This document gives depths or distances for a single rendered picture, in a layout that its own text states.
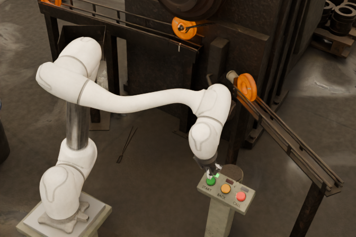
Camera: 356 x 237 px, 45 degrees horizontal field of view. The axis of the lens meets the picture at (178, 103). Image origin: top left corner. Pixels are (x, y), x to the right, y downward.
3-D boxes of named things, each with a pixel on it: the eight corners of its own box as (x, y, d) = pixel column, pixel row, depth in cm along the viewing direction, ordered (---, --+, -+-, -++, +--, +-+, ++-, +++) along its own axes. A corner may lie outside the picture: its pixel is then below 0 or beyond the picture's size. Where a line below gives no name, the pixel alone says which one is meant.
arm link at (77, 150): (52, 181, 206) (71, 149, 222) (84, 191, 205) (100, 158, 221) (49, 51, 156) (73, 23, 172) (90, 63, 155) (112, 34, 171)
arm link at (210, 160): (200, 134, 165) (202, 140, 170) (188, 153, 162) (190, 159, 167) (221, 144, 162) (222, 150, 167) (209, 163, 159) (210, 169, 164)
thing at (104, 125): (75, 110, 308) (62, 25, 260) (112, 110, 310) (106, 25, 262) (72, 130, 293) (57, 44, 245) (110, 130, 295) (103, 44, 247)
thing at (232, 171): (214, 217, 248) (225, 159, 213) (233, 227, 243) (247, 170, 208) (204, 233, 240) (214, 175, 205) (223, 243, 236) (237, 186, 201)
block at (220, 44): (213, 67, 262) (218, 34, 245) (225, 72, 259) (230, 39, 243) (205, 76, 255) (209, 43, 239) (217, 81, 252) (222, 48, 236)
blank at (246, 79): (245, 100, 235) (239, 102, 234) (240, 73, 233) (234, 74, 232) (259, 101, 220) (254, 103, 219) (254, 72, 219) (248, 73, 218)
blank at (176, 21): (201, 26, 242) (198, 28, 240) (189, 42, 254) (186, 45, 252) (181, 7, 243) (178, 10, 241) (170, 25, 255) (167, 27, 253)
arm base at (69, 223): (78, 237, 192) (76, 230, 188) (36, 222, 198) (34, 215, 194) (98, 207, 205) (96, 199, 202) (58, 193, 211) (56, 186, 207)
